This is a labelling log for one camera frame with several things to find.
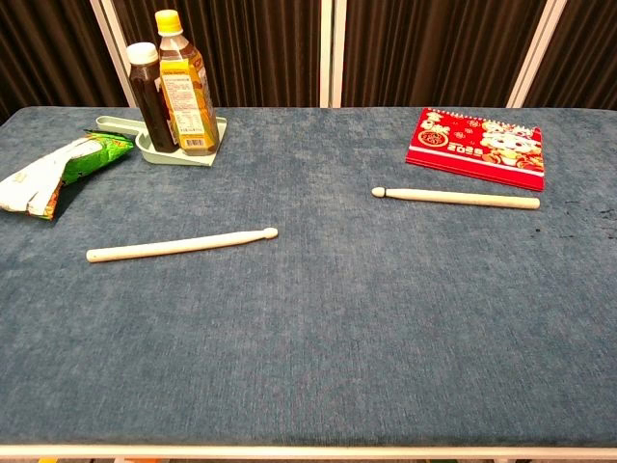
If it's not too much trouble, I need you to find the pale wooden drumstick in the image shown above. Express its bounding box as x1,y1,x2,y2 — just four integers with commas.
371,186,542,210
86,227,280,263

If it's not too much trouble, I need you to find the blue fabric tablecloth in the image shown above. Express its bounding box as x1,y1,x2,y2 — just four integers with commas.
0,106,617,448

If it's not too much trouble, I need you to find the light green plastic dustpan tray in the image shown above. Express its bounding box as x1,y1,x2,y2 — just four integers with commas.
95,115,229,169

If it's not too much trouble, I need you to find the red 2025 desk calendar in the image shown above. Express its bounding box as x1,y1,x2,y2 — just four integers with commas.
405,106,547,192

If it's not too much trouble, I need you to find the tea bottle yellow cap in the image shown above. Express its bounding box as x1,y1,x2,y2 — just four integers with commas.
154,9,222,157

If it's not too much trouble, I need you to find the dark brown pleated curtain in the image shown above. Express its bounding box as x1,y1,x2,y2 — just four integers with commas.
111,0,323,108
340,0,549,108
0,0,129,124
523,0,617,111

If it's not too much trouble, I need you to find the dark drink bottle white cap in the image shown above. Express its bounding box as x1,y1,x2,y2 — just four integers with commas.
125,41,180,154

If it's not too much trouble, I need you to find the green white snack bag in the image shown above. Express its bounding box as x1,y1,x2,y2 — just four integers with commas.
0,128,136,222

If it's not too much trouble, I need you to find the white partition frame post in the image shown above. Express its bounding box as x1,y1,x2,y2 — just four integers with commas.
319,0,346,109
505,0,563,109
89,0,144,108

